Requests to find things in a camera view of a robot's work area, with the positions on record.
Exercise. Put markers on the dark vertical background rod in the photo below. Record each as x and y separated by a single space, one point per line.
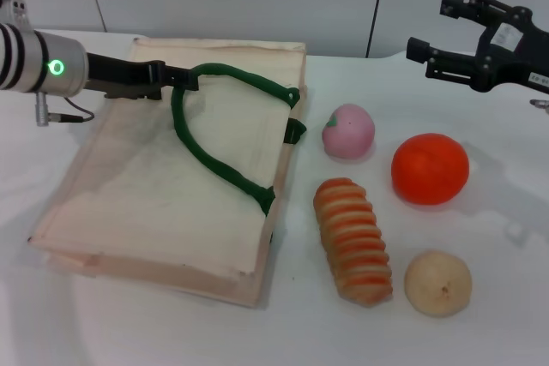
378 6

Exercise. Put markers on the pink toy peach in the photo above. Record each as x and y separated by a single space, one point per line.
349 134

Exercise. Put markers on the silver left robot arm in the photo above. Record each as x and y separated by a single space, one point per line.
25 61

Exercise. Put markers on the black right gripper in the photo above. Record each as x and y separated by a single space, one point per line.
519 57

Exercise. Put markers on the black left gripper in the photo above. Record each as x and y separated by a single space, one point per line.
118 74

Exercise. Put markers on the orange striped ribbed bread roll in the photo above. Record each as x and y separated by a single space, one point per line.
354 241

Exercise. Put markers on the orange toy fruit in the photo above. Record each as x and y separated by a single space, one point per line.
429 169

